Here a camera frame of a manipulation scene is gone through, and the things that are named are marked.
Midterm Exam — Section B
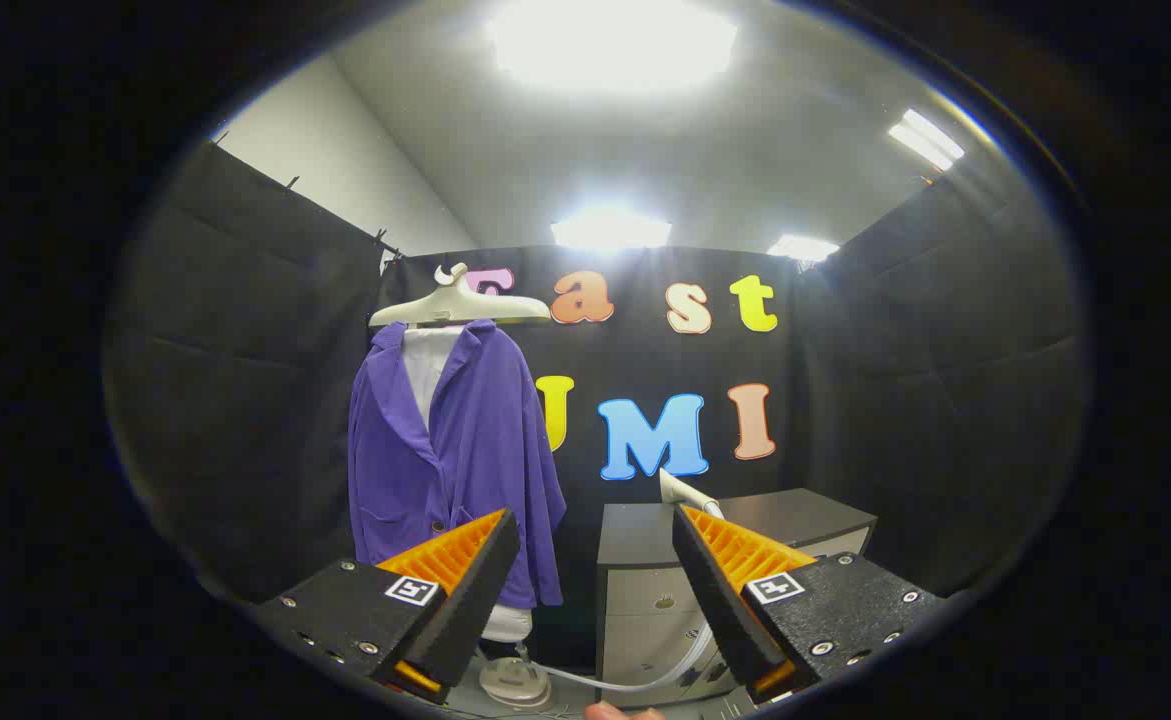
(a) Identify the white ironing form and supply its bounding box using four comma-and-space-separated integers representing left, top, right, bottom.
400, 325, 536, 643

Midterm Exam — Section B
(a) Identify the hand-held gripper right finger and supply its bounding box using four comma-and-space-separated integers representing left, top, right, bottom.
672, 503, 946, 707

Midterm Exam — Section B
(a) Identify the purple corduroy jacket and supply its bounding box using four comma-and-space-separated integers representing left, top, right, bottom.
347, 318, 568, 609

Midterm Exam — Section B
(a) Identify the white garment steamer base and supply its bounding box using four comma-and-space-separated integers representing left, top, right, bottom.
477, 655, 553, 709

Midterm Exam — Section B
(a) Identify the grey drawer cabinet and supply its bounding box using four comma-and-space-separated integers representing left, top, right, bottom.
595, 488, 879, 709

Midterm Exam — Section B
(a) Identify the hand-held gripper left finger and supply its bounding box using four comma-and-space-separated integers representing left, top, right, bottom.
255, 507, 522, 703

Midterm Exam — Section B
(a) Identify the cream plastic clothes hanger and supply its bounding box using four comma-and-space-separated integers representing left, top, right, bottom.
368, 262, 552, 329

